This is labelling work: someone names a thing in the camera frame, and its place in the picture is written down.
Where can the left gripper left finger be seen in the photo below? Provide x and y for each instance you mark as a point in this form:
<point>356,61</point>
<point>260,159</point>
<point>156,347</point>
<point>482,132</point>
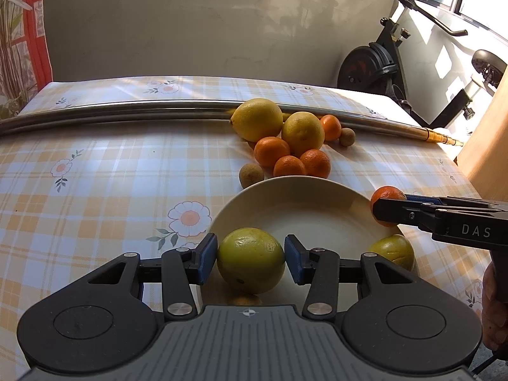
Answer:
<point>177,270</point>

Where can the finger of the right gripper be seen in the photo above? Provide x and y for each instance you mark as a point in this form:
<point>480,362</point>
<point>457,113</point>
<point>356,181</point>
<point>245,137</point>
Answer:
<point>416,199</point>
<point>403,212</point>

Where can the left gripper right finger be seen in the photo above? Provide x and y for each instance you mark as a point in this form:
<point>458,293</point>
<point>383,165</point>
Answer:
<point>323,270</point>

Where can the yellow green passion fruit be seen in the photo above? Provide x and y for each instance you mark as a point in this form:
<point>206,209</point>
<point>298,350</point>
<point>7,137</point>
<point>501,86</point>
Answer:
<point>397,249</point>

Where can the green lime fruit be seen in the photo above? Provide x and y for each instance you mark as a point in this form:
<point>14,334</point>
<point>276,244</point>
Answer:
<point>251,260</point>

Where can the small brown kiwi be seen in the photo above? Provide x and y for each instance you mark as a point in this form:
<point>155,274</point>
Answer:
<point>347,137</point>

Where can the small orange tangerine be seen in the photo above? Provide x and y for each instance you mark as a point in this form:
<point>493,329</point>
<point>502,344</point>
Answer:
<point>269,150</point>

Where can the large yellow lemon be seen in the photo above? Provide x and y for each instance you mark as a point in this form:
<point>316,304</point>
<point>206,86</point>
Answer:
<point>256,119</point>

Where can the person's right hand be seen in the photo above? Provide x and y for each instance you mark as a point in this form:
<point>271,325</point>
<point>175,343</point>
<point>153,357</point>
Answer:
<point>494,313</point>

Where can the cream ceramic plate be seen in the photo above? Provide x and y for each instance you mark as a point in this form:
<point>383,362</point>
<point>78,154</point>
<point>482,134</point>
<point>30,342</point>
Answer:
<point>321,213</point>

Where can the wooden furniture panel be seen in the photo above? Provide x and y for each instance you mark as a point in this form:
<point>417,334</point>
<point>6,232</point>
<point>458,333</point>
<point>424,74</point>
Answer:
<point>484,158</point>

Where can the checkered floral tablecloth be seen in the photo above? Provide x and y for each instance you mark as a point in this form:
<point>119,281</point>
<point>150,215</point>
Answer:
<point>74,198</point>

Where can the black exercise bike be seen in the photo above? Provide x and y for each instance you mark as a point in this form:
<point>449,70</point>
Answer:
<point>436,65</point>

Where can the long metal rod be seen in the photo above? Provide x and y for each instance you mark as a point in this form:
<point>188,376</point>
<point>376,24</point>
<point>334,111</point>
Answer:
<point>117,112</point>

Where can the red plant print curtain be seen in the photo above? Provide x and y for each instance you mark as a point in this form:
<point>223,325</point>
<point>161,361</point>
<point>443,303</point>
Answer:
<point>25,63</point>

